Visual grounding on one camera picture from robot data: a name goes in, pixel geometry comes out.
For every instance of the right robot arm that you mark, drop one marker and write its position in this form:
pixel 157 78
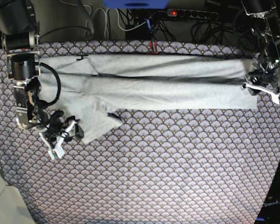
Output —
pixel 19 38

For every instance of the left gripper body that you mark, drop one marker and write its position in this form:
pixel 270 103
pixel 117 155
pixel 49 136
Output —
pixel 265 78

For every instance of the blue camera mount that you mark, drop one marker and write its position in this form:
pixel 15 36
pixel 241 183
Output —
pixel 136 4

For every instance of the fan-patterned grey tablecloth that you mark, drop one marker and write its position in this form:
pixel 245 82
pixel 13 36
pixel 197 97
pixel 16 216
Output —
pixel 177 166

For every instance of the red table clamp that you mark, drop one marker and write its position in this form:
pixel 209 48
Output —
pixel 153 47

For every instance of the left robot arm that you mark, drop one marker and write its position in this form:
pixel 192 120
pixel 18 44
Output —
pixel 267 30

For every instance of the light grey T-shirt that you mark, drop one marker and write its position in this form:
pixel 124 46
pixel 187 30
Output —
pixel 95 86

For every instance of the black power strip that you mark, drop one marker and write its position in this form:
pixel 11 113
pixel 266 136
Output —
pixel 192 14

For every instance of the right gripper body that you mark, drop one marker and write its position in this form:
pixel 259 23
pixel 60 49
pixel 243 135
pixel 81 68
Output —
pixel 51 127

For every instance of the beige plastic bin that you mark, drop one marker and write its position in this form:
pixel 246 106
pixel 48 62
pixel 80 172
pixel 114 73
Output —
pixel 13 210

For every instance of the black OpenArm box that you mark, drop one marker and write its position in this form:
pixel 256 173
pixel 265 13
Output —
pixel 270 211

